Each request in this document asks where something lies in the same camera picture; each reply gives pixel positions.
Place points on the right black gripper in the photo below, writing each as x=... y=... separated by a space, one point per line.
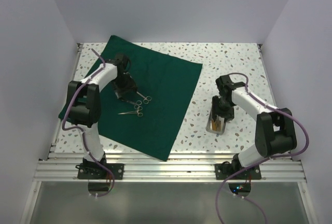
x=229 y=115

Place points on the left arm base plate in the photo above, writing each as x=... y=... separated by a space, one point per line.
x=116 y=172

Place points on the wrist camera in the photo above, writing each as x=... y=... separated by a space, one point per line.
x=120 y=59
x=225 y=85

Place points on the steel scissors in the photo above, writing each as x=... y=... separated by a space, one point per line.
x=136 y=104
x=146 y=99

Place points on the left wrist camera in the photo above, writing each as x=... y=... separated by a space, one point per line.
x=120 y=59

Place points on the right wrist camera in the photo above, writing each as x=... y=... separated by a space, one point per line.
x=225 y=85

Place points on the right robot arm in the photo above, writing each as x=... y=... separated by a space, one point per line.
x=274 y=131

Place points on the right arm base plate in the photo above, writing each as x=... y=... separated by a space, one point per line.
x=226 y=169

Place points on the stainless steel tray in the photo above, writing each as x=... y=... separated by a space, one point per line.
x=212 y=128

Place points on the green surgical cloth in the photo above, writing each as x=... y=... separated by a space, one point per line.
x=169 y=81

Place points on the steel hemostat forceps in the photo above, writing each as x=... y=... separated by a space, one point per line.
x=137 y=111

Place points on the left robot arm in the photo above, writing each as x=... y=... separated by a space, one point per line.
x=83 y=109

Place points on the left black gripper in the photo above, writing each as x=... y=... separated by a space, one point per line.
x=130 y=85

